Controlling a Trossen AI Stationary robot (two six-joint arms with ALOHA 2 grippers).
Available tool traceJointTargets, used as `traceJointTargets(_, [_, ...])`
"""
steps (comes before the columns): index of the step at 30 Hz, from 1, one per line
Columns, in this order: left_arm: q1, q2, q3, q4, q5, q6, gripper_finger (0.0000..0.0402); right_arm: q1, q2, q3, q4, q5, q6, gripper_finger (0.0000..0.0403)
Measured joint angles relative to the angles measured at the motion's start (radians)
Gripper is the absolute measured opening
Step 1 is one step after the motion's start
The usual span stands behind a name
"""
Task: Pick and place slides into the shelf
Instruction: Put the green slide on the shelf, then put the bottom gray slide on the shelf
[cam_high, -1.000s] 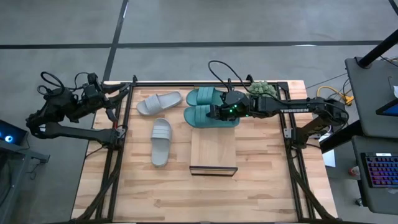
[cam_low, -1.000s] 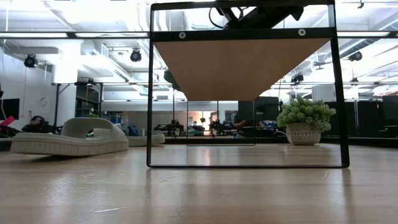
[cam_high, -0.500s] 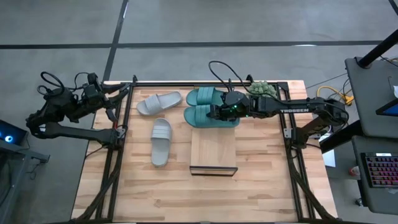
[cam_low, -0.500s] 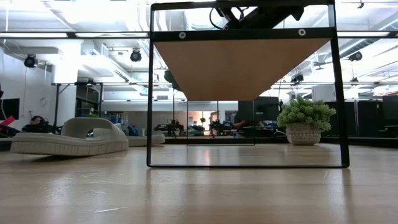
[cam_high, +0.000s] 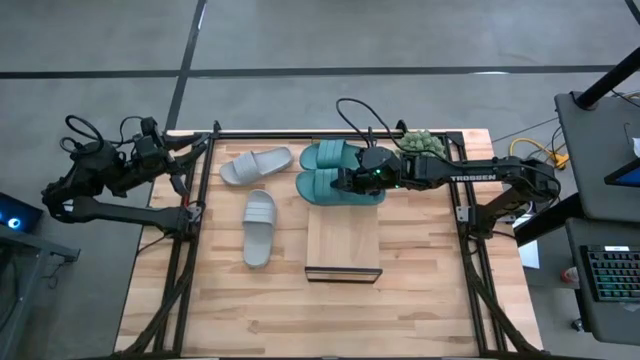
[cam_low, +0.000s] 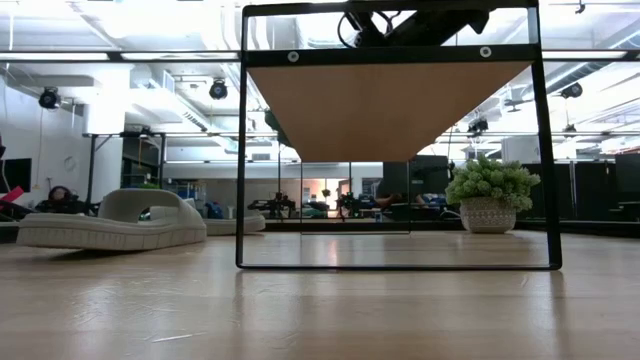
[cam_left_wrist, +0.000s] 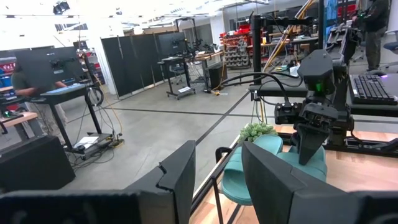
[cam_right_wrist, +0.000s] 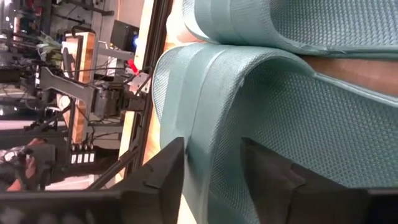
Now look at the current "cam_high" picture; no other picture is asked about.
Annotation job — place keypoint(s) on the backlit black keyboard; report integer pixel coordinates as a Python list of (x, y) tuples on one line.
[(615, 272)]

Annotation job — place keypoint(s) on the grey metal bracket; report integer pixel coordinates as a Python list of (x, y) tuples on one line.
[(194, 213), (464, 213)]

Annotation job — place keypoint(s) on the green rubber slide sandal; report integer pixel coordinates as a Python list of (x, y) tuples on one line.
[(330, 154), (320, 192)]

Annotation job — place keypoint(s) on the white plastic bag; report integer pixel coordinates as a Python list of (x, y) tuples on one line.
[(636, 147)]

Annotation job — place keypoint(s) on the small green potted plant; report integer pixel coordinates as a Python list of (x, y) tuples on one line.
[(421, 142)]

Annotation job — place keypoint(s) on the grey metal stand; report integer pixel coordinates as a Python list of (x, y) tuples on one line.
[(25, 280)]

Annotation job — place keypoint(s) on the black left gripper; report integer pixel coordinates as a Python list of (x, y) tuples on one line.
[(152, 147)]

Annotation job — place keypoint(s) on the black desk caster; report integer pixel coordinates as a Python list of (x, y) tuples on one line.
[(578, 325)]

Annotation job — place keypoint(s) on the grey desk with pole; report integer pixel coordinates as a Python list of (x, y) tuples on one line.
[(595, 150)]

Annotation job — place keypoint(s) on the blue-screen monitor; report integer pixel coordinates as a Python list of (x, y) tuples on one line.
[(625, 175)]

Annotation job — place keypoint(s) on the blue-lit computer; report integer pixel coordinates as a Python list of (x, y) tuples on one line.
[(17, 212)]

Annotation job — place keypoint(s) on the grey keyboard desk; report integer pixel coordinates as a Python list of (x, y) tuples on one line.
[(600, 320)]

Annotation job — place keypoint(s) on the white paper sheet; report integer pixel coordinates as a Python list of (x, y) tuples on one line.
[(529, 255)]

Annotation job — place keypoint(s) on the black-framed wooden shelf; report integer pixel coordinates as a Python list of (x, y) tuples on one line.
[(342, 240)]

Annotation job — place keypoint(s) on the black monitor pole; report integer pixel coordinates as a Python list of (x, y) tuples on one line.
[(607, 80)]

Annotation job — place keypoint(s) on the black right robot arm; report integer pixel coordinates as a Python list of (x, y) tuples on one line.
[(475, 175)]

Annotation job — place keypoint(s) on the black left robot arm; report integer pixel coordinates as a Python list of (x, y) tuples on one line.
[(110, 212)]

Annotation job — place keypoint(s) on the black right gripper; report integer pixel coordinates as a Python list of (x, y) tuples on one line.
[(377, 170)]

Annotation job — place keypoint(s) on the grey rubber slide sandal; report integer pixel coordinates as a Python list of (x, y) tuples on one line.
[(260, 240), (255, 165)]

